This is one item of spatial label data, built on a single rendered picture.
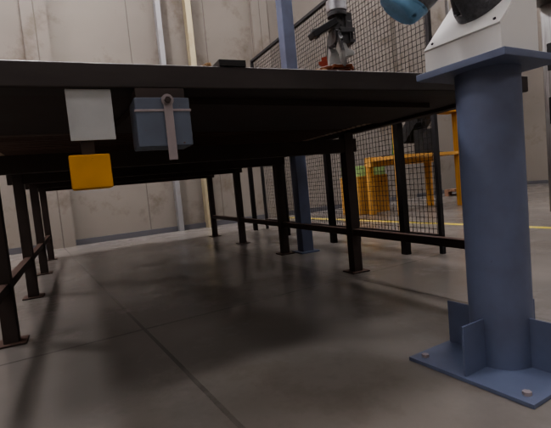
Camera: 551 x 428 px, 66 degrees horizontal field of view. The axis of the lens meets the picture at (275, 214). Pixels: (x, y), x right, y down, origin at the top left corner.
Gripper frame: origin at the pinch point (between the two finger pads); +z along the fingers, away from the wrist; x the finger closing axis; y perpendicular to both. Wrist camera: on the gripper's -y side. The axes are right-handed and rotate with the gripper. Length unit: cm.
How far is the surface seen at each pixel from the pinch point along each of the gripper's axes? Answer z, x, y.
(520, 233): 60, -55, 23
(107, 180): 36, -37, -81
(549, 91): -16, 130, 264
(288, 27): -83, 179, 52
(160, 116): 21, -36, -67
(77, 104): 17, -35, -86
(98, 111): 19, -35, -81
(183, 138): 27, -35, -62
